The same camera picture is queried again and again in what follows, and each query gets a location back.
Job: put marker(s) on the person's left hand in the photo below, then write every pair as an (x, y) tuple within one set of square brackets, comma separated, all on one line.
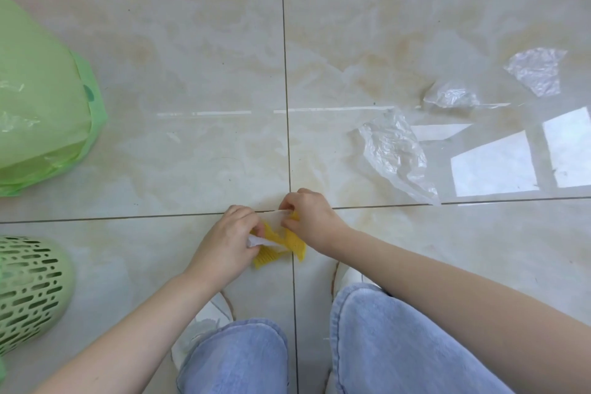
[(226, 246)]

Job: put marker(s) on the person's right hand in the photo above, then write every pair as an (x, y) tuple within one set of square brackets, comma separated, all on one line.
[(318, 223)]

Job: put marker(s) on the clear plastic film scraps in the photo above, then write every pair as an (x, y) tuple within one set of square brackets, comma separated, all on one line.
[(392, 149)]

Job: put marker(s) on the person's right forearm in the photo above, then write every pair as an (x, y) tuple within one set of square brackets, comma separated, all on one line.
[(461, 306)]

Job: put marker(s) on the person's left forearm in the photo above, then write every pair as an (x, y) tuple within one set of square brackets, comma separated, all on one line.
[(129, 343)]

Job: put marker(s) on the person's right white shoe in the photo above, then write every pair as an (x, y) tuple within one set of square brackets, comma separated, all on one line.
[(346, 276)]

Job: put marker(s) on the person's white shoe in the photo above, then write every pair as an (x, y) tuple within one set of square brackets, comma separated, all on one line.
[(346, 276), (210, 315)]

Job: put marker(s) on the person's left white shoe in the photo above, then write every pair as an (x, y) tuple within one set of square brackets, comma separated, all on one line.
[(210, 315)]

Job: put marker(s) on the person's left leg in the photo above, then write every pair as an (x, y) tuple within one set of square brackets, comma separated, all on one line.
[(235, 361)]

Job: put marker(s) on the person's leg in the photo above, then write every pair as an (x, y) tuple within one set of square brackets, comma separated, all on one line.
[(235, 361), (392, 352)]

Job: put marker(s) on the person's right leg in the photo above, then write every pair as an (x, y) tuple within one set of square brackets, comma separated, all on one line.
[(392, 352)]

